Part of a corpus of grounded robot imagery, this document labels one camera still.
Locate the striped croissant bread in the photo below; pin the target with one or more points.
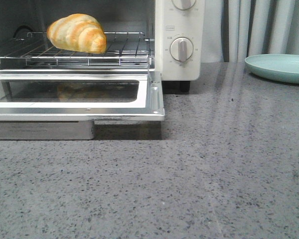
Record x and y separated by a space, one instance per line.
78 32

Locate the metal oven rack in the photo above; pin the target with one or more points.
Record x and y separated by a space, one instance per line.
34 50

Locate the lower oven timer knob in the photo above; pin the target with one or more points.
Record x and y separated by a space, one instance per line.
181 49

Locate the white toaster oven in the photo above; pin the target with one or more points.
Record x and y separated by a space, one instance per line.
159 20

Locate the upper oven temperature knob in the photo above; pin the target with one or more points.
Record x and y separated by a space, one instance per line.
183 4

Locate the open oven door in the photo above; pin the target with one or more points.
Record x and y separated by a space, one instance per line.
68 105

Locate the grey curtain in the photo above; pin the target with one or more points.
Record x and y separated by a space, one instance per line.
236 29

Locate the light green plate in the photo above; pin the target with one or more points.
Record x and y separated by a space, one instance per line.
276 67

